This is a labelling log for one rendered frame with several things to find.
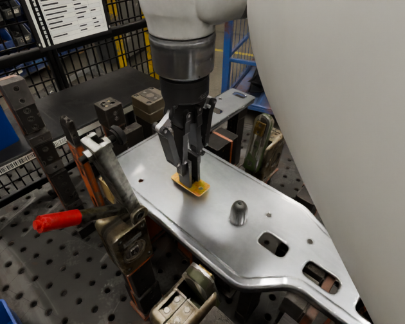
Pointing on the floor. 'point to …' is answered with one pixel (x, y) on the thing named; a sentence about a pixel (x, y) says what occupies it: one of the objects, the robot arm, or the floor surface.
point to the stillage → (247, 84)
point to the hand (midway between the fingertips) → (189, 168)
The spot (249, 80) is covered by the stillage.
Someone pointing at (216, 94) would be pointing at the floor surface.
